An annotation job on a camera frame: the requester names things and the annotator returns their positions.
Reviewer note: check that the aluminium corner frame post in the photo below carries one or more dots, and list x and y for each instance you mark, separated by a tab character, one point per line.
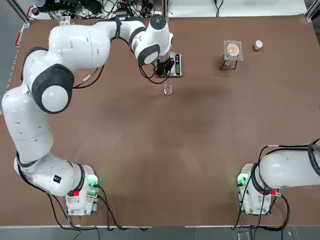
25	15

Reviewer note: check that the black tripod stand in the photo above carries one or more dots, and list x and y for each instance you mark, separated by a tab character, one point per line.
222	67

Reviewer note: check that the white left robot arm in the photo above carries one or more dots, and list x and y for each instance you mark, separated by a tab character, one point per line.
75	45

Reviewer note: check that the black tape roll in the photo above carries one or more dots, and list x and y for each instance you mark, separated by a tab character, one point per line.
35	11

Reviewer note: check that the glass alcohol lamp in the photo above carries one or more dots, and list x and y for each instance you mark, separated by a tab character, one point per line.
228	62

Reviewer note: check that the small white lamp cap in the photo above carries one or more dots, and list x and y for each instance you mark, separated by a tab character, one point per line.
258	45

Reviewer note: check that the silver digital balance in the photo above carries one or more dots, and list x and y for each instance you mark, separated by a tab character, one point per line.
178	63

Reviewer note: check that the white test tube rack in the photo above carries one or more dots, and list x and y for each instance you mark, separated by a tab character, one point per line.
65	20

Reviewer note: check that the small glass beaker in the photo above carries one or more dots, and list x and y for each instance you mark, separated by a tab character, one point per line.
168	90

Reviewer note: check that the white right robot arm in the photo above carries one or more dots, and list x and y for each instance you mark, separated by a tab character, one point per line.
282	170

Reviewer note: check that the red table edge clamp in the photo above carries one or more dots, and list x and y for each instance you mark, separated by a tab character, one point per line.
18	38

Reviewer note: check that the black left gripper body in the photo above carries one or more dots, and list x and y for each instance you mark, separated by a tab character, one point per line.
163	67

